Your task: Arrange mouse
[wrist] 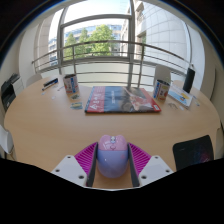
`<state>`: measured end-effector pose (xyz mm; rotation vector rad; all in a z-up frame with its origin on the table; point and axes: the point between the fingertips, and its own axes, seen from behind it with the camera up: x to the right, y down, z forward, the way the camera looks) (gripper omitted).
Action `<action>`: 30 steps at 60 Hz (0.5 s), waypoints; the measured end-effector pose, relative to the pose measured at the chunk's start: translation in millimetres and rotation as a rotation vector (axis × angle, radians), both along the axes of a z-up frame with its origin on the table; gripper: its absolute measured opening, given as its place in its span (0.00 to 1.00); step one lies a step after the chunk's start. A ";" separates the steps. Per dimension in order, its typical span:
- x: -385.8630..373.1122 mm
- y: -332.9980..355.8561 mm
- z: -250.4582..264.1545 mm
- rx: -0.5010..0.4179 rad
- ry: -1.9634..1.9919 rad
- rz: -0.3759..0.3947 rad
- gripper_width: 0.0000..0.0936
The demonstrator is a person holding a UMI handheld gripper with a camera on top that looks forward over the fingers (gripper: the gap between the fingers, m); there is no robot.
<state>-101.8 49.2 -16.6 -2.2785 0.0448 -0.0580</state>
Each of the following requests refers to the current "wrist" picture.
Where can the small green printed card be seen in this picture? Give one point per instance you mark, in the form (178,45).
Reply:
(75,97)
(76,105)

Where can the light blue illustrated book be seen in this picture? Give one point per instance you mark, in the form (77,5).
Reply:
(180,96)

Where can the dark blue stapler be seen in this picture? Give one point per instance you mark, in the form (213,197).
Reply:
(50,84)

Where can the black and white printer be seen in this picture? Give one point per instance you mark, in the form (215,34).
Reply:
(8,93)

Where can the white chair with wooden legs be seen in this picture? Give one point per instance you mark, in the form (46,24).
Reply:
(5,140)

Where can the printed can with red band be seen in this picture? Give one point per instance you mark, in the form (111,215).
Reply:
(71,84)

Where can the grey metal balcony railing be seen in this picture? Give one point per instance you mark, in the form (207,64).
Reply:
(100,59)

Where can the tall black bottle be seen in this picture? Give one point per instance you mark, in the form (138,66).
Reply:
(189,79)

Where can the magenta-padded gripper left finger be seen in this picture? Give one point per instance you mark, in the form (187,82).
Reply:
(68,168)

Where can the red and blue printed mat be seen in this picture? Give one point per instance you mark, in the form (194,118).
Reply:
(120,99)

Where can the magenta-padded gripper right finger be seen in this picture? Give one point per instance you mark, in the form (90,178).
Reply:
(155,168)

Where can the black mouse pad, swirl print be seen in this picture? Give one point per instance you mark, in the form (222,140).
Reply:
(193,151)

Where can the pink and lilac computer mouse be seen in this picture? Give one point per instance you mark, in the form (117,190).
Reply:
(112,156)

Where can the white printed mug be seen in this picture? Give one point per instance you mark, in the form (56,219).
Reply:
(161,90)

